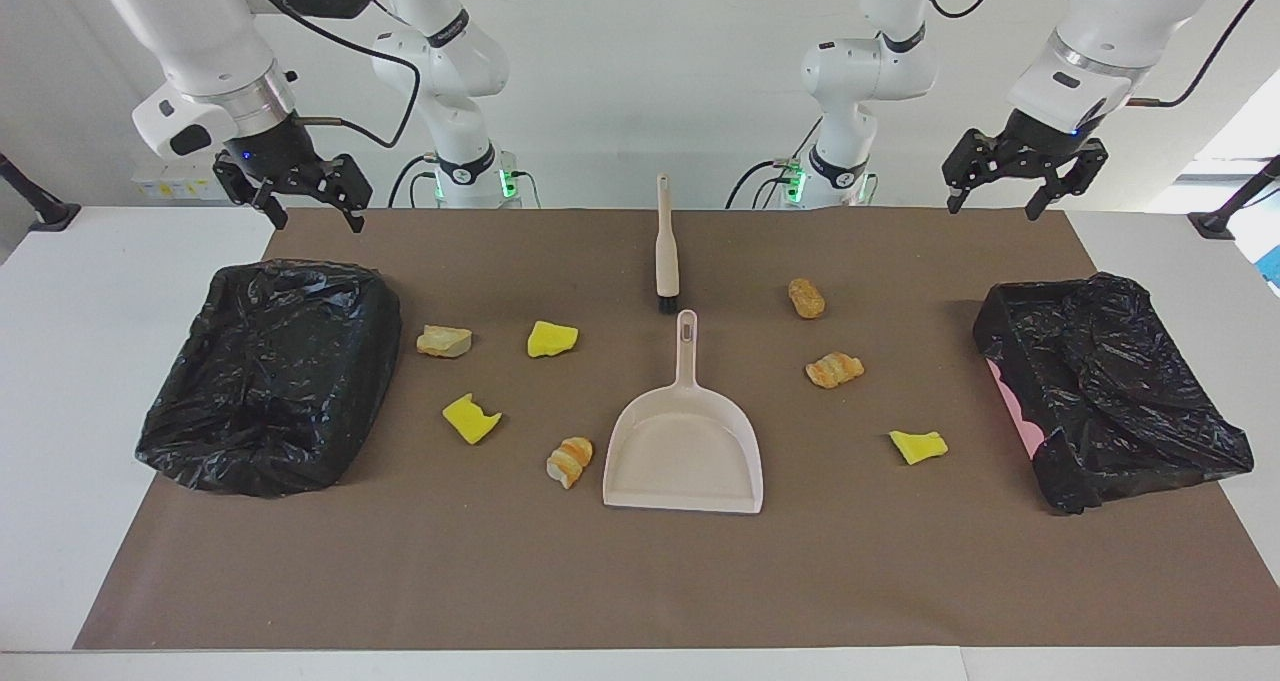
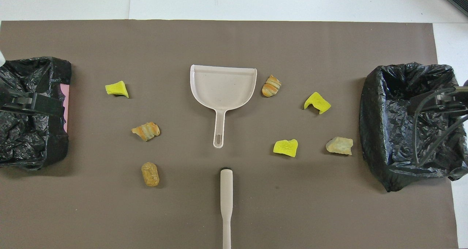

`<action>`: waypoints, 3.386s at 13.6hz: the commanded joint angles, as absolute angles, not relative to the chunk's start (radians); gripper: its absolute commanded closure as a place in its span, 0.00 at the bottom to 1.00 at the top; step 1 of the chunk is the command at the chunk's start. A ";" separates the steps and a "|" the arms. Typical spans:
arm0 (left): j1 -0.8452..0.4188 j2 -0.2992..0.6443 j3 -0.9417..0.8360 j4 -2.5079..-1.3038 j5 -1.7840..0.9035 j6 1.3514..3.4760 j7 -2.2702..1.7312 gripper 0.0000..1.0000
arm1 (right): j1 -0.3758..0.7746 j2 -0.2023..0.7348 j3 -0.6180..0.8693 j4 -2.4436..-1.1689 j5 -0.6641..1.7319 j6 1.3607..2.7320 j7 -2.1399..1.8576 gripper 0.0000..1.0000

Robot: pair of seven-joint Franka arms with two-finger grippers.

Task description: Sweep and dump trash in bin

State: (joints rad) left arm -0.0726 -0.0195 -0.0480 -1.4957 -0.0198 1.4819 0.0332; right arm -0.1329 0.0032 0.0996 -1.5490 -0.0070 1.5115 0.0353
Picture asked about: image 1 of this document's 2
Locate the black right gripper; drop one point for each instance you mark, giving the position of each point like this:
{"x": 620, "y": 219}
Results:
{"x": 275, "y": 151}

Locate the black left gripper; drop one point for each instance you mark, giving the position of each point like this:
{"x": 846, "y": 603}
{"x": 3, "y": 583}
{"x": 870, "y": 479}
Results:
{"x": 1040, "y": 139}

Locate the beige bread chunk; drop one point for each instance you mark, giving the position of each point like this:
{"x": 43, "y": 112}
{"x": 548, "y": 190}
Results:
{"x": 443, "y": 342}

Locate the brown fried nugget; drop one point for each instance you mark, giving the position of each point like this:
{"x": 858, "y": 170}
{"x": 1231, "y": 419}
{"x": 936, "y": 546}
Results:
{"x": 806, "y": 299}

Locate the orange striped croissant piece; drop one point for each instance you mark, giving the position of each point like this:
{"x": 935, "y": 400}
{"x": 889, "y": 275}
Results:
{"x": 570, "y": 461}
{"x": 834, "y": 370}

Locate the notched yellow sponge piece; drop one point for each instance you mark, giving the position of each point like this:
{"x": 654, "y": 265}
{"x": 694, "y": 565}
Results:
{"x": 468, "y": 421}

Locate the yellow sponge wedge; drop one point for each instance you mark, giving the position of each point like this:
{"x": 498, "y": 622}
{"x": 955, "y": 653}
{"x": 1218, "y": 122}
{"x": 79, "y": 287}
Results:
{"x": 550, "y": 340}

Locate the yellow sponge block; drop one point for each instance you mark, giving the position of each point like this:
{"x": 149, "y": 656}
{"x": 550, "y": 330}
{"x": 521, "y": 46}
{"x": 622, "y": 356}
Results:
{"x": 918, "y": 447}

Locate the beige plastic dustpan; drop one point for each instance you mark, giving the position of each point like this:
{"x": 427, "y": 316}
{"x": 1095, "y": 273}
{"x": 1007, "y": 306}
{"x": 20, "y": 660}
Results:
{"x": 680, "y": 451}

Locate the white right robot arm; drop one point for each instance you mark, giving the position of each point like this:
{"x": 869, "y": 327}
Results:
{"x": 200, "y": 21}

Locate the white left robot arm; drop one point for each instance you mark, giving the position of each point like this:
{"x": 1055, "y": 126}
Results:
{"x": 1100, "y": 21}

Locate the black plastic bin liner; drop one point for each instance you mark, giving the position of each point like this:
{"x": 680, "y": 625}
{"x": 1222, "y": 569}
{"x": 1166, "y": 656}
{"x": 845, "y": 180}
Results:
{"x": 1130, "y": 431}
{"x": 280, "y": 401}

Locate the pink plastic bin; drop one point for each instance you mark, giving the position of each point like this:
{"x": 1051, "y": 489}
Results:
{"x": 1015, "y": 411}

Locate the white boxes row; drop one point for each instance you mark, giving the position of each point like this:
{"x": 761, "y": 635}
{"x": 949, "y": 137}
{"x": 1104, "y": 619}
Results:
{"x": 165, "y": 186}

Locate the black clamp stand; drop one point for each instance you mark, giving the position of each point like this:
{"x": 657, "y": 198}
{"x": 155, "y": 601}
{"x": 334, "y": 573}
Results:
{"x": 55, "y": 216}
{"x": 1215, "y": 224}

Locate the blue object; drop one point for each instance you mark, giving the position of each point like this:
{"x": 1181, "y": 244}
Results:
{"x": 1273, "y": 266}

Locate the brown table mat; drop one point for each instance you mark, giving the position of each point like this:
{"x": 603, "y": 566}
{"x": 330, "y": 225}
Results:
{"x": 640, "y": 581}

